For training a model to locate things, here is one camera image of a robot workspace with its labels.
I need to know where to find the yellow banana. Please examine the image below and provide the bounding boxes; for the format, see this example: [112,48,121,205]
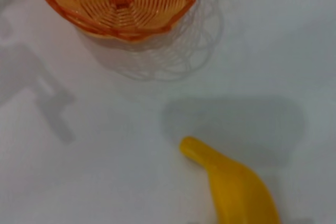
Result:
[179,136,281,224]

